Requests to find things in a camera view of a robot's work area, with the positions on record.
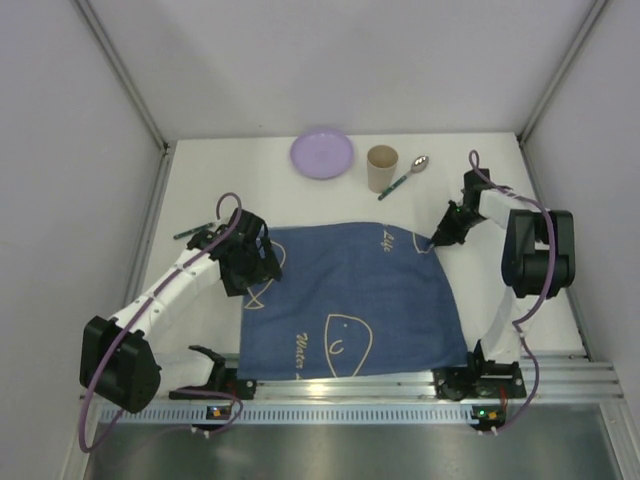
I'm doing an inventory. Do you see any blue cloth placemat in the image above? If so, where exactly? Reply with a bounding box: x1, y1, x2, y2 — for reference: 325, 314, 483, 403
238, 222, 467, 381

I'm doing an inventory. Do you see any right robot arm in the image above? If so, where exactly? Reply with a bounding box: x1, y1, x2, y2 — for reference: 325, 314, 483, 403
431, 169, 576, 388

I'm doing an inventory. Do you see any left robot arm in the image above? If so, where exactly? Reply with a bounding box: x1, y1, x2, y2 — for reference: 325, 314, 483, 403
79, 210, 282, 413

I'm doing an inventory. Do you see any beige cup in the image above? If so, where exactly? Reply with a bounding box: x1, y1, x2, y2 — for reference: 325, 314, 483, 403
367, 145, 399, 193

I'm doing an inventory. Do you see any lilac plate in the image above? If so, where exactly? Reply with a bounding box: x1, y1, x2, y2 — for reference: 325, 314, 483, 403
289, 128, 355, 180

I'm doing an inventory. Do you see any green handled fork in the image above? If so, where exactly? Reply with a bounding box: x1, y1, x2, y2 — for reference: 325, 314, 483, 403
172, 222, 216, 240

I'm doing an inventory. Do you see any green handled spoon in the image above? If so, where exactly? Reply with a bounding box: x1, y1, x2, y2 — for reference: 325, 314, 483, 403
377, 155, 430, 201

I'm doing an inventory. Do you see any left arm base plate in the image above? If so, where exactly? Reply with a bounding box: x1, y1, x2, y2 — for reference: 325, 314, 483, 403
169, 366, 257, 400

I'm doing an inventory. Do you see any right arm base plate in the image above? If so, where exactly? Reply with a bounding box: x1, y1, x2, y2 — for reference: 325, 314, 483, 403
432, 362, 527, 401

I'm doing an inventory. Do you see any aluminium front rail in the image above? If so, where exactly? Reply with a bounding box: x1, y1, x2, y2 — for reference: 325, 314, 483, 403
252, 355, 623, 403

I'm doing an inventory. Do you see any slotted cable duct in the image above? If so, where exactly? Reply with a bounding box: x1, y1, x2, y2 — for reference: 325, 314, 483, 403
119, 402, 504, 425

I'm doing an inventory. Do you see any left aluminium frame post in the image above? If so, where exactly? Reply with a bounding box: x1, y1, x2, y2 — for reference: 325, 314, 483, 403
74, 0, 171, 151

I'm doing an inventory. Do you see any aluminium frame post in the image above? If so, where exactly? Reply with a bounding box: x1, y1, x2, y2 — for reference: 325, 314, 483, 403
516, 0, 611, 147
74, 0, 171, 151

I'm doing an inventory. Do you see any right aluminium frame post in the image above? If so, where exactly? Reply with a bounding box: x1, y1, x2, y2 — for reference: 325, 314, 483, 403
516, 0, 611, 147

